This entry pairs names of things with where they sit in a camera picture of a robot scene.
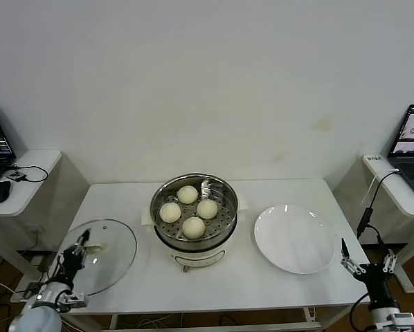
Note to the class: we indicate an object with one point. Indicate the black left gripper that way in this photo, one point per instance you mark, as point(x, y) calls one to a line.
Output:
point(72, 264)

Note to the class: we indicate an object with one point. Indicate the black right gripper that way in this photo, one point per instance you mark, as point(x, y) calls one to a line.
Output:
point(376, 280)

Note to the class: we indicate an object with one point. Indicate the round glass pot lid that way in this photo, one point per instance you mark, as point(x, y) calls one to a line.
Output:
point(117, 249)

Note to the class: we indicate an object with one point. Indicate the white steamed baozi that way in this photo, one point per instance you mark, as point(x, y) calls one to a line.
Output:
point(207, 209)
point(187, 194)
point(194, 227)
point(169, 211)

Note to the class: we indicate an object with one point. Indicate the stainless steel steamer basket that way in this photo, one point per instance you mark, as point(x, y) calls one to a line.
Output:
point(224, 221)

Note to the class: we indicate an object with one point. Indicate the white floor power strip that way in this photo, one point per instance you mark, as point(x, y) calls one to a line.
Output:
point(37, 261)

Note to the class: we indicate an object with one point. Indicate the round white plate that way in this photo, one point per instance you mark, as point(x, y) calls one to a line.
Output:
point(293, 238)

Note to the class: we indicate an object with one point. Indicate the white side table with mouse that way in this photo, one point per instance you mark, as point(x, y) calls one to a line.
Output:
point(37, 162)

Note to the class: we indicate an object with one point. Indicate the printed label sticker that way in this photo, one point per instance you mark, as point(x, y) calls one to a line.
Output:
point(375, 159)

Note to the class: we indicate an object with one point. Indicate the white electric cooker pot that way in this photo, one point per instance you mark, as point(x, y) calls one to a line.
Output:
point(200, 258)

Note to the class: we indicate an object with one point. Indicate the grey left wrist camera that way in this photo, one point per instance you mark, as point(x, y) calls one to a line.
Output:
point(73, 299)

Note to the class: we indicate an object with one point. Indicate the white main table frame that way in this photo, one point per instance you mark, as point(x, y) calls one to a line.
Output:
point(262, 326)

